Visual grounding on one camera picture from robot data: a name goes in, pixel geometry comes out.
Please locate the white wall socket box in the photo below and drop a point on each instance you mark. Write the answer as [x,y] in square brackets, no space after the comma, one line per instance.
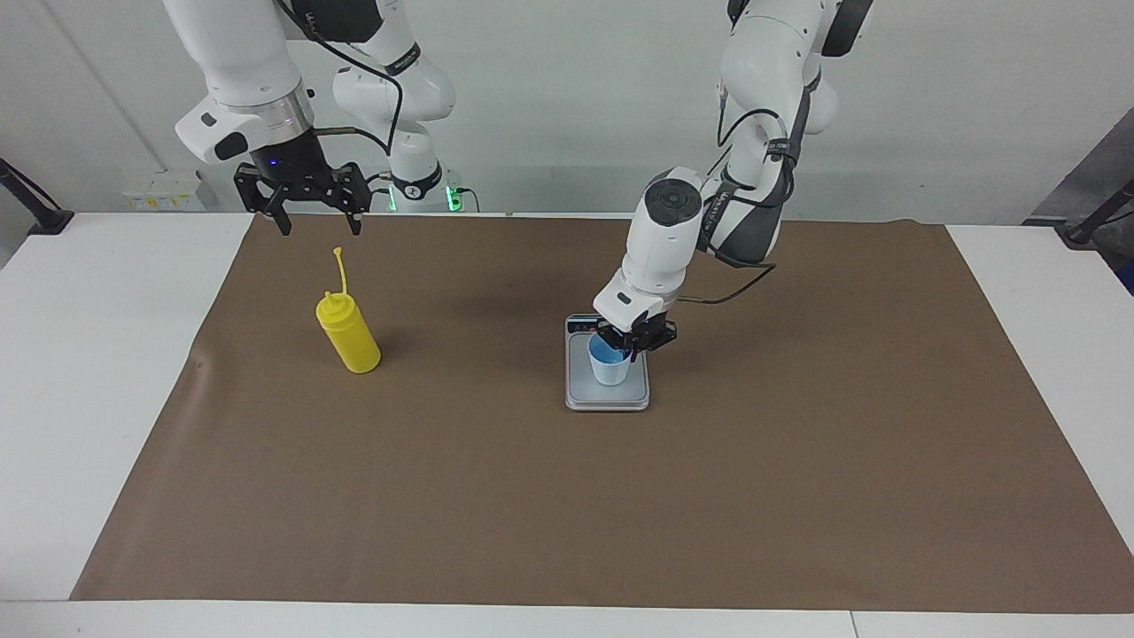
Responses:
[164,190]

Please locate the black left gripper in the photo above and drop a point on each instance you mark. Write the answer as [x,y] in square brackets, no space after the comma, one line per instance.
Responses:
[647,332]

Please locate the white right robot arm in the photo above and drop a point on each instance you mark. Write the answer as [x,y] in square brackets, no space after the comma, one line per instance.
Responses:
[239,53]

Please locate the light blue plastic cup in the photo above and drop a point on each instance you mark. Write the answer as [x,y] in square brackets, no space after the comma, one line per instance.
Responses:
[609,370]

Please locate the brown paper table mat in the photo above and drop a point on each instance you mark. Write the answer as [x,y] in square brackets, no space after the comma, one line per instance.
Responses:
[567,496]

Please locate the yellow squeeze seasoning bottle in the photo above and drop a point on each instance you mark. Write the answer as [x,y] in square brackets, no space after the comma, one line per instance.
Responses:
[354,341]

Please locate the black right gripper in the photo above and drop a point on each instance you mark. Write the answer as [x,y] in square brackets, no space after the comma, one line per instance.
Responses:
[292,168]

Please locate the black clamp stand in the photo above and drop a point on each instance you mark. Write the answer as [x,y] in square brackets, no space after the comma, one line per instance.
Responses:
[49,220]
[1085,232]

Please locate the silver digital kitchen scale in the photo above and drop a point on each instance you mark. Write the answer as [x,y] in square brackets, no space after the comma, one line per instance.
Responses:
[585,394]

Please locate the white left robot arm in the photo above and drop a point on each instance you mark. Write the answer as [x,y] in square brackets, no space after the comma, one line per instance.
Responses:
[669,230]

